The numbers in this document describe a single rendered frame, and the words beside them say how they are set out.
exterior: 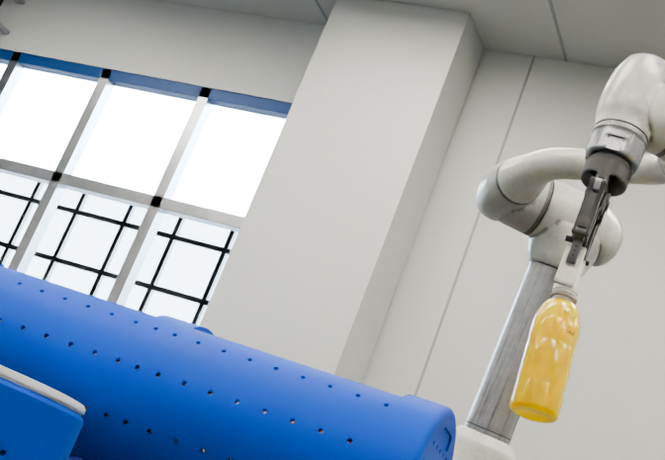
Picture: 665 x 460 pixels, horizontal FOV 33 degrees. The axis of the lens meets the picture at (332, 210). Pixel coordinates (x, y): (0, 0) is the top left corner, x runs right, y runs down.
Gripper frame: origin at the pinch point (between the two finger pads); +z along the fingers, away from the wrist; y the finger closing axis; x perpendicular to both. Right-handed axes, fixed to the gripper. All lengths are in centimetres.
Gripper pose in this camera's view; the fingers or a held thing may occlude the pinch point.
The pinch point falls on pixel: (569, 272)
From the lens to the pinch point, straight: 177.1
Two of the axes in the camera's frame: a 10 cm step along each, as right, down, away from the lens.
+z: -4.0, 8.3, -3.9
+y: -1.5, -4.8, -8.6
